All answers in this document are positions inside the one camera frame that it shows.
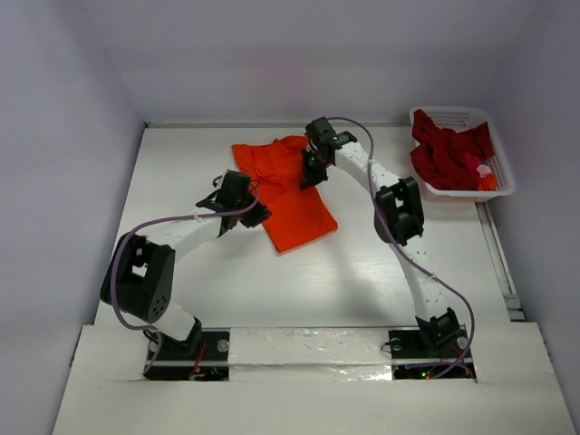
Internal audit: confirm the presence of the orange t shirt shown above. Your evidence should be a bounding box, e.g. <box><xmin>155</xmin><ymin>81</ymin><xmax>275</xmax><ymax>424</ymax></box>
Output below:
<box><xmin>231</xmin><ymin>135</ymin><xmax>338</xmax><ymax>254</ymax></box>

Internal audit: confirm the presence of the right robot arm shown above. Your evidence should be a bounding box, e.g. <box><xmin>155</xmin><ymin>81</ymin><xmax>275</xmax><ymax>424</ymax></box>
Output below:
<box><xmin>300</xmin><ymin>117</ymin><xmax>460</xmax><ymax>359</ymax></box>

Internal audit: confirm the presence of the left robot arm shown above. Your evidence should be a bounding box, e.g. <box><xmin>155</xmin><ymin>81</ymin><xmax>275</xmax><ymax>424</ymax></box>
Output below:
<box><xmin>100</xmin><ymin>170</ymin><xmax>271</xmax><ymax>358</ymax></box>

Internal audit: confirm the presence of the dark red t shirt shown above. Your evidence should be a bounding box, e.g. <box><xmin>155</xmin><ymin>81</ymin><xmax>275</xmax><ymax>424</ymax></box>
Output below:
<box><xmin>410</xmin><ymin>110</ymin><xmax>495</xmax><ymax>191</ymax></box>

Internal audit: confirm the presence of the white plastic basket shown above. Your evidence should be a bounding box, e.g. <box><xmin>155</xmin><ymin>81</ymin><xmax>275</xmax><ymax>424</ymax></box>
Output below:
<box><xmin>409</xmin><ymin>105</ymin><xmax>515</xmax><ymax>202</ymax></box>

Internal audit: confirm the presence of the pink garment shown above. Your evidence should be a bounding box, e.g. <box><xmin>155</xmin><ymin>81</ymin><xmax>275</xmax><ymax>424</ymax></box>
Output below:
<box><xmin>465</xmin><ymin>153</ymin><xmax>492</xmax><ymax>179</ymax></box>

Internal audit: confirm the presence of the small orange garment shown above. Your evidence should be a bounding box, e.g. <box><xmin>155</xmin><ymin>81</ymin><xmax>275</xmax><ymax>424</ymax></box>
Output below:
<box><xmin>478</xmin><ymin>174</ymin><xmax>498</xmax><ymax>191</ymax></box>

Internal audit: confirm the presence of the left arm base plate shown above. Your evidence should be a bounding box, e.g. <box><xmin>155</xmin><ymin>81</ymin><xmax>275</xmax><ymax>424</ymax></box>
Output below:
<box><xmin>144</xmin><ymin>329</ymin><xmax>230</xmax><ymax>382</ymax></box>

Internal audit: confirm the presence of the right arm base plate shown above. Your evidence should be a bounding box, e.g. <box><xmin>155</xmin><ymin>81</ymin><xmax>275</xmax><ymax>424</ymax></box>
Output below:
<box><xmin>381</xmin><ymin>327</ymin><xmax>468</xmax><ymax>381</ymax></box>

